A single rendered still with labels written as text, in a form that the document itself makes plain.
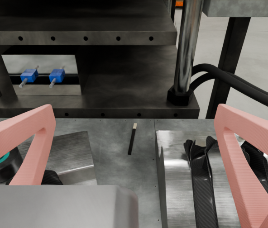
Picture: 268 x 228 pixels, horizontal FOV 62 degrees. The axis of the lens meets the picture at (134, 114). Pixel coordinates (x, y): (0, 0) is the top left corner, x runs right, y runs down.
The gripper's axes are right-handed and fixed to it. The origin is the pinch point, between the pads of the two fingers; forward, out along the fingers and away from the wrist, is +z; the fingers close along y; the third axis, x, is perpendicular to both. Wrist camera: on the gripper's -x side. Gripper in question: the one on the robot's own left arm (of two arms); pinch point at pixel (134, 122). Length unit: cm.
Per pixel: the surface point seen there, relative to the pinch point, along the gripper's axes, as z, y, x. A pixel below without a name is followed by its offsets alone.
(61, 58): 69, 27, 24
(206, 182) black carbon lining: 17.0, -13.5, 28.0
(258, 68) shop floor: 258, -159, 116
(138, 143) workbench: 40, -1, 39
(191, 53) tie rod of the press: 63, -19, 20
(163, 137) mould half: 35.8, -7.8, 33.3
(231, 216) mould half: 11.8, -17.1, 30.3
